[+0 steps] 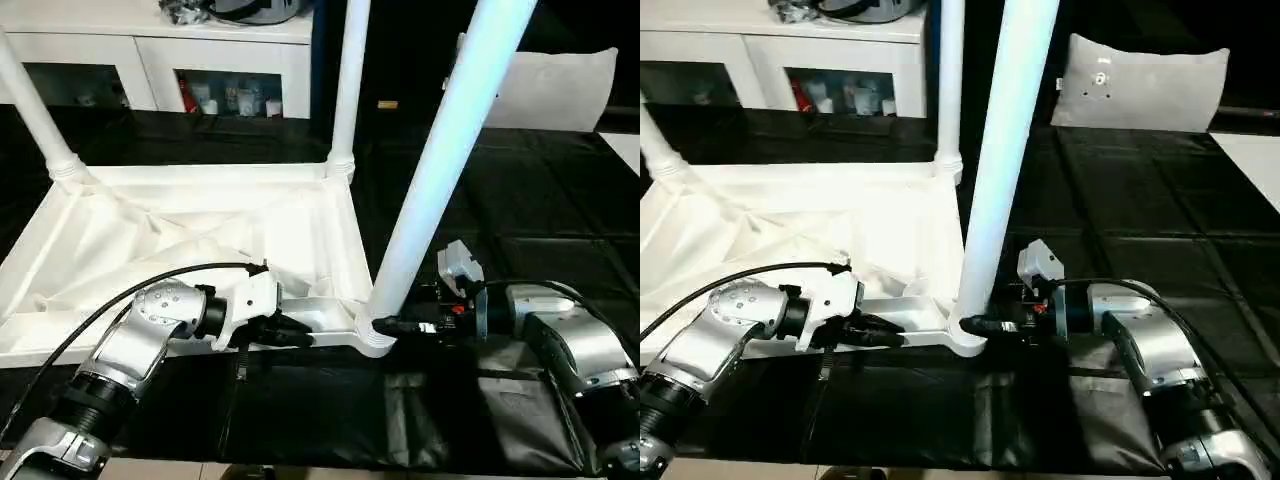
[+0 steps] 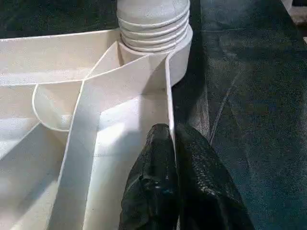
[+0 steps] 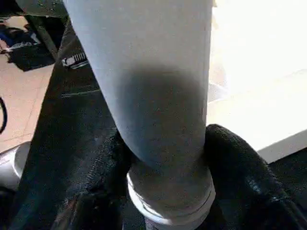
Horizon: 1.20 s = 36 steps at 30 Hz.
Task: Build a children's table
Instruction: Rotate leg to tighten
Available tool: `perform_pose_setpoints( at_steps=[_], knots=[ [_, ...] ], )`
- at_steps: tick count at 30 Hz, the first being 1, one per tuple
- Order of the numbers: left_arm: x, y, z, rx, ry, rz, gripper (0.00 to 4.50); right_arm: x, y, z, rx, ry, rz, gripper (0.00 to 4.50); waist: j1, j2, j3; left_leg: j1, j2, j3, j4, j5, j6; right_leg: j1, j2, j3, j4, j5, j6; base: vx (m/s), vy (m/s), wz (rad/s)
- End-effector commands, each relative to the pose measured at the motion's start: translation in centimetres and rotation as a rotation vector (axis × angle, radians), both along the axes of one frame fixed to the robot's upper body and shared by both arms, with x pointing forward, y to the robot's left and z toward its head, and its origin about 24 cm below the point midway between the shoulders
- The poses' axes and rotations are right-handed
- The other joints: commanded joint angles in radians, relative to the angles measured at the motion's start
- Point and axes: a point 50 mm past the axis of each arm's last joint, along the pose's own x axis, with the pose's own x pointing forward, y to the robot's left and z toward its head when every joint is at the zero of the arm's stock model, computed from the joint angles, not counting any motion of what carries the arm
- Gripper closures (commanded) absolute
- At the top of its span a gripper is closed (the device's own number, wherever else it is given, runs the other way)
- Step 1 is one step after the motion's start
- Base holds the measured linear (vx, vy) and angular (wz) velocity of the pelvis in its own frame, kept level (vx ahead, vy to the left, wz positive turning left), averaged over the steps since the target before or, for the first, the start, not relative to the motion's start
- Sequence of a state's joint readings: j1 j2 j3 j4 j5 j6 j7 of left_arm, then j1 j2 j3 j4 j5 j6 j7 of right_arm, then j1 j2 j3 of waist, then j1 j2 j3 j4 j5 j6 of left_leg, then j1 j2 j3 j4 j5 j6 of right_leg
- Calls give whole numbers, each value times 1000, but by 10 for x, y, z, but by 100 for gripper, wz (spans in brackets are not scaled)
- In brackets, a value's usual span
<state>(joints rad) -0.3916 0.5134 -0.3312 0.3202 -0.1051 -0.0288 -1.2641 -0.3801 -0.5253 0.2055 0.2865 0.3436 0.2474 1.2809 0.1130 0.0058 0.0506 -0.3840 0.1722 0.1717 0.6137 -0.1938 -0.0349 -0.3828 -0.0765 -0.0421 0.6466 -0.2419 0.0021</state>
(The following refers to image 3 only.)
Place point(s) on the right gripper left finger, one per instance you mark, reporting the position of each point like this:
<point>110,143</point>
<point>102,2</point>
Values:
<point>100,191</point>

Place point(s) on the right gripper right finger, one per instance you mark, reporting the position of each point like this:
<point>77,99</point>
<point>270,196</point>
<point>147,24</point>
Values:
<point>249,187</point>

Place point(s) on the white plastic table top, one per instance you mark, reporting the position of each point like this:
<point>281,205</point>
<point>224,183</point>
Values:
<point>259,96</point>

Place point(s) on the white plastic table leg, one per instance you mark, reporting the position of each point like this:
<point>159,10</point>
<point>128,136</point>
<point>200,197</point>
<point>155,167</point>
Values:
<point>153,96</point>

